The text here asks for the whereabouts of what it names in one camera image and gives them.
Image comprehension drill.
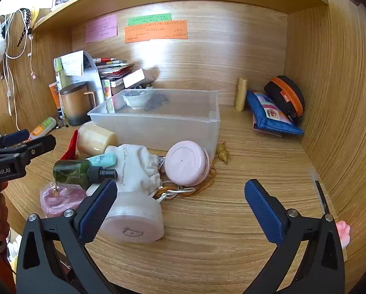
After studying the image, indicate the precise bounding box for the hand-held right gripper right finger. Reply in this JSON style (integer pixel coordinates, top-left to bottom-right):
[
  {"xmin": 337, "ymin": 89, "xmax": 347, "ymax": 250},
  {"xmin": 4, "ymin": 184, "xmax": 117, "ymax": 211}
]
[{"xmin": 244, "ymin": 178, "xmax": 345, "ymax": 294}]

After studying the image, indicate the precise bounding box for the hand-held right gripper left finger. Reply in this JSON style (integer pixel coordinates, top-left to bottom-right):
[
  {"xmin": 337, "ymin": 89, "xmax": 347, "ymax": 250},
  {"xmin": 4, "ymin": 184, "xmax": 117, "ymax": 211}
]
[{"xmin": 16, "ymin": 179, "xmax": 119, "ymax": 294}]

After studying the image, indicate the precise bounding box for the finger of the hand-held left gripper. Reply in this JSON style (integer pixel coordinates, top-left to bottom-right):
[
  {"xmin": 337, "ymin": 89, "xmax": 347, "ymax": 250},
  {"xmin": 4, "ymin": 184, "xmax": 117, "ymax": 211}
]
[
  {"xmin": 0, "ymin": 129, "xmax": 30, "ymax": 153},
  {"xmin": 5, "ymin": 134, "xmax": 57, "ymax": 164}
]

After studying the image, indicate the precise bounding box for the white round jar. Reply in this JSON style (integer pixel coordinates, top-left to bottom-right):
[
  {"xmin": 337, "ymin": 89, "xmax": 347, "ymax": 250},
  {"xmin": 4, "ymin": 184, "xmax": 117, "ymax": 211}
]
[{"xmin": 86, "ymin": 184, "xmax": 165, "ymax": 244}]

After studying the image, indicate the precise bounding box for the dark green spray bottle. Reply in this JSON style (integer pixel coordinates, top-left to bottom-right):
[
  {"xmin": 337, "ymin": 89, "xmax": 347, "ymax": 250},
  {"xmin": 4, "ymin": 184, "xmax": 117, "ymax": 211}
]
[{"xmin": 53, "ymin": 159, "xmax": 118, "ymax": 190}]

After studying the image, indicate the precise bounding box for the pink rope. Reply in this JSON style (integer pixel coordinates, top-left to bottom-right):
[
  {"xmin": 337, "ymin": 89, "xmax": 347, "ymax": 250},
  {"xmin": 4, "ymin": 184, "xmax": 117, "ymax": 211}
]
[{"xmin": 40, "ymin": 182, "xmax": 87, "ymax": 218}]

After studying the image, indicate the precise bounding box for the teal tube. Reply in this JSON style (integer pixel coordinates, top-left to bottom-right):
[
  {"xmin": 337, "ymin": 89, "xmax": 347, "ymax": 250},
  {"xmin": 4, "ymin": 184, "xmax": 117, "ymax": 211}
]
[{"xmin": 85, "ymin": 153, "xmax": 118, "ymax": 167}]

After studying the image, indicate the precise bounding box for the beige cylinder cup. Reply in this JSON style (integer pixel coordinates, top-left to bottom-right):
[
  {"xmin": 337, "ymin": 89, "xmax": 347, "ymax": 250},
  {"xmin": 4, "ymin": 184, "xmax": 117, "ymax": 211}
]
[{"xmin": 78, "ymin": 122, "xmax": 120, "ymax": 157}]

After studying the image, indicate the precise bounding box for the white drawstring pouch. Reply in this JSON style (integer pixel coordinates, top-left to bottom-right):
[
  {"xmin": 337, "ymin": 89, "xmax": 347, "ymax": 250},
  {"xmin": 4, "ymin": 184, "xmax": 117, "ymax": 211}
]
[{"xmin": 105, "ymin": 144, "xmax": 189, "ymax": 204}]

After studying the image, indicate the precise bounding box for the pink round case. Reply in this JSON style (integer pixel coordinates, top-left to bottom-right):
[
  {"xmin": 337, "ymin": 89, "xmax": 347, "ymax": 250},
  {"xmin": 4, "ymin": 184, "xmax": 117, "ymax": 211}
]
[{"xmin": 164, "ymin": 141, "xmax": 212, "ymax": 187}]

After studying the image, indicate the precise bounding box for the clear plastic bin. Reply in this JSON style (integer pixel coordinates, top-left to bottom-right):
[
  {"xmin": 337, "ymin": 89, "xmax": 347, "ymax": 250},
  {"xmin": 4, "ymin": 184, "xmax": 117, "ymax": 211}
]
[{"xmin": 87, "ymin": 88, "xmax": 221, "ymax": 160}]

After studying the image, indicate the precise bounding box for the person's left hand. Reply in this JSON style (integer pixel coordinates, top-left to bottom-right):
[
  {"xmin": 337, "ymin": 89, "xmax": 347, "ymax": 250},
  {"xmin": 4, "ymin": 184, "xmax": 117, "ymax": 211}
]
[{"xmin": 0, "ymin": 180, "xmax": 11, "ymax": 244}]

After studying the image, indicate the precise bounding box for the green orange glue tube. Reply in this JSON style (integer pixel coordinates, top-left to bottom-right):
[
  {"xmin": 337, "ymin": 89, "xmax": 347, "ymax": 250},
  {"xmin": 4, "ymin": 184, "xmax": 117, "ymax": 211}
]
[{"xmin": 28, "ymin": 117, "xmax": 57, "ymax": 140}]

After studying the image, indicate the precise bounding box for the wooden desk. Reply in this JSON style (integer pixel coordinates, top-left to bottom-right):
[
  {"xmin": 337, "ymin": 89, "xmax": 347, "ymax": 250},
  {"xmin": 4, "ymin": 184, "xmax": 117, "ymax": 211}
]
[{"xmin": 2, "ymin": 104, "xmax": 355, "ymax": 294}]

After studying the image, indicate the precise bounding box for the wooden mug with lid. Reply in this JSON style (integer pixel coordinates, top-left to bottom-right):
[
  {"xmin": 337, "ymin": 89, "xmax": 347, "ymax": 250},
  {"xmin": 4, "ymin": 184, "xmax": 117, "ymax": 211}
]
[{"xmin": 59, "ymin": 82, "xmax": 96, "ymax": 126}]

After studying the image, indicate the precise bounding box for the pale green bottle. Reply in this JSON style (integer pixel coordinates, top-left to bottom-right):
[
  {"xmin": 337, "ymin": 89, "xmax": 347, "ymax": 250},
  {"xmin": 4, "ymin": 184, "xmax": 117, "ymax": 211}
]
[{"xmin": 55, "ymin": 58, "xmax": 69, "ymax": 92}]

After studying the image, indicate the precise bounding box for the pink paw toy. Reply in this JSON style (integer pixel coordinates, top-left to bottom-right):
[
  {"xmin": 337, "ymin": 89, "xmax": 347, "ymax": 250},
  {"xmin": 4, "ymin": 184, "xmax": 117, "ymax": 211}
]
[{"xmin": 336, "ymin": 220, "xmax": 351, "ymax": 247}]

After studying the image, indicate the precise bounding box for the white curved stand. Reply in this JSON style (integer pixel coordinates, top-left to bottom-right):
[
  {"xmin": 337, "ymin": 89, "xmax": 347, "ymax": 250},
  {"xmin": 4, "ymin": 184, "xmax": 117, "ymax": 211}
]
[{"xmin": 54, "ymin": 50, "xmax": 105, "ymax": 105}]

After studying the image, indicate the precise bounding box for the white paper note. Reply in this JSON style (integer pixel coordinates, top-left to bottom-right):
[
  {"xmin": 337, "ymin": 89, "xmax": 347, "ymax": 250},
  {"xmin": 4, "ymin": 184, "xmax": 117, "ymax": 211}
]
[{"xmin": 60, "ymin": 51, "xmax": 85, "ymax": 76}]

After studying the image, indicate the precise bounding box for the blue zip pouch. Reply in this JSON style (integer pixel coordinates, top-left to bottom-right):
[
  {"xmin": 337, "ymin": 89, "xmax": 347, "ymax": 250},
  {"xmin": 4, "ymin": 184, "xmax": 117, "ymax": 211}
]
[{"xmin": 246, "ymin": 90, "xmax": 304, "ymax": 137}]

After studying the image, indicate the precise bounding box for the stack of books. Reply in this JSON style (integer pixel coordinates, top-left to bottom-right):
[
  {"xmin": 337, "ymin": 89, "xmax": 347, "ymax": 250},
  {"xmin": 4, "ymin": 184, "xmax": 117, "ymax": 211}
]
[{"xmin": 95, "ymin": 60, "xmax": 135, "ymax": 97}]

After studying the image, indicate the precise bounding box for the small white bowl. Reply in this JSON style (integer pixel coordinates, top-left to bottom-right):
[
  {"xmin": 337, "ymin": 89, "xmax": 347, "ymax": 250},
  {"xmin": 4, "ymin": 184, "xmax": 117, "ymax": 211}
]
[{"xmin": 122, "ymin": 89, "xmax": 155, "ymax": 110}]

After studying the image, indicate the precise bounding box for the yellow sunscreen bottle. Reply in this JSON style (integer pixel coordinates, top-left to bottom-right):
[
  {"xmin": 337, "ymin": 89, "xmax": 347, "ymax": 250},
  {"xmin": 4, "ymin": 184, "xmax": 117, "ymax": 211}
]
[{"xmin": 235, "ymin": 78, "xmax": 248, "ymax": 111}]

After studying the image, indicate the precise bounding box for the white cardboard box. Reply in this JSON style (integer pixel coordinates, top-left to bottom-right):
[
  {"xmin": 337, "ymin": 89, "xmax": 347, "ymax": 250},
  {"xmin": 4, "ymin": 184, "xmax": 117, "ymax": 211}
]
[{"xmin": 123, "ymin": 68, "xmax": 155, "ymax": 89}]

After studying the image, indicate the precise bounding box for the yellow hanging item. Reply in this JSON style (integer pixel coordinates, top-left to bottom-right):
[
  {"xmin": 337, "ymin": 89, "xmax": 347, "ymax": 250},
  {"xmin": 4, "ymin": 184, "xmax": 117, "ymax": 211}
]
[{"xmin": 30, "ymin": 6, "xmax": 41, "ymax": 28}]

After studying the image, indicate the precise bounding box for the black case orange zip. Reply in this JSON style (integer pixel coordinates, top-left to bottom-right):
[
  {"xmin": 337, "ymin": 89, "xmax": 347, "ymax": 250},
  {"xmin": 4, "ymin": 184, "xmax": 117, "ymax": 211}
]
[{"xmin": 264, "ymin": 75, "xmax": 305, "ymax": 124}]

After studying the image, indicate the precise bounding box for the pink paper note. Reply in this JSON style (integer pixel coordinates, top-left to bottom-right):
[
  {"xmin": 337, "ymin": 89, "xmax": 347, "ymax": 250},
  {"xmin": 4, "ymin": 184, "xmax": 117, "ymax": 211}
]
[{"xmin": 85, "ymin": 14, "xmax": 118, "ymax": 44}]

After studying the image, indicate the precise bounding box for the orange paper note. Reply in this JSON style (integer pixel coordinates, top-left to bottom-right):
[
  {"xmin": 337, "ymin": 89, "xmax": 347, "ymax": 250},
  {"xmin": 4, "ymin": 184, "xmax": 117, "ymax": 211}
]
[{"xmin": 124, "ymin": 20, "xmax": 188, "ymax": 44}]

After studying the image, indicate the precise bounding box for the green paper note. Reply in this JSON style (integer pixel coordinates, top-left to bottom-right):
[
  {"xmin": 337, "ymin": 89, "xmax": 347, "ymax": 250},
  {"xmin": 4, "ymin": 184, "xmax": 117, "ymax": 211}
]
[{"xmin": 128, "ymin": 13, "xmax": 172, "ymax": 26}]

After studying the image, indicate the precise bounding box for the white charging cable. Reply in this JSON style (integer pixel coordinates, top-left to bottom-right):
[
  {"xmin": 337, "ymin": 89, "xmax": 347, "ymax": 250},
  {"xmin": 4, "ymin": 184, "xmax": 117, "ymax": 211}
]
[{"xmin": 0, "ymin": 12, "xmax": 22, "ymax": 131}]

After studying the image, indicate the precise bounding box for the white cable pink plug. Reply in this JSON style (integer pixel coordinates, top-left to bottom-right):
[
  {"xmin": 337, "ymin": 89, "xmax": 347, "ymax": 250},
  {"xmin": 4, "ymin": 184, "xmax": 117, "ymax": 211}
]
[{"xmin": 16, "ymin": 9, "xmax": 37, "ymax": 81}]

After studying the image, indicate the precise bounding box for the black chain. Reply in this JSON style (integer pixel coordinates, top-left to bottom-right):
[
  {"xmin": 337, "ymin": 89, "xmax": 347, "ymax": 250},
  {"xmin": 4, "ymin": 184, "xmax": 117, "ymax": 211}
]
[{"xmin": 17, "ymin": 8, "xmax": 33, "ymax": 48}]

